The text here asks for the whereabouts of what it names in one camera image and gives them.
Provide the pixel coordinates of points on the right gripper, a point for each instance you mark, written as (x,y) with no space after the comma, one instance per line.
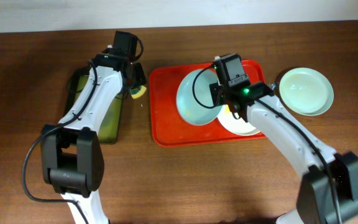
(214,88)

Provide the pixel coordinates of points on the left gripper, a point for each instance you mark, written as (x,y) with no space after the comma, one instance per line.
(139,78)

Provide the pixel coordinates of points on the red plastic tray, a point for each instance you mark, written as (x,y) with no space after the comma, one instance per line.
(168,128)

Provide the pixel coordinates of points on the black tray with green water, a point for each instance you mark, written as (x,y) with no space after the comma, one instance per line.
(110,125)

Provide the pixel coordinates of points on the yellow green scrub sponge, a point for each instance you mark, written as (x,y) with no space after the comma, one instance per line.
(138,92)

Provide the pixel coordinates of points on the cream white plate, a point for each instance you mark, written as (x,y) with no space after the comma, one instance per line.
(235,126)

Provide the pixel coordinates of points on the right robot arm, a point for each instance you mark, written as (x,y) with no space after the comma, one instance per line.
(329,181)

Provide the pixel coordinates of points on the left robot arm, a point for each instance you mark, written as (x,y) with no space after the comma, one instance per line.
(72,160)

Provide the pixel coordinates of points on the light blue plate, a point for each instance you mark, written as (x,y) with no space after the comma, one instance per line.
(189,109)
(306,91)

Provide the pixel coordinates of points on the light blue plate top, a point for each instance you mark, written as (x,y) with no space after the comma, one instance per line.
(306,91)

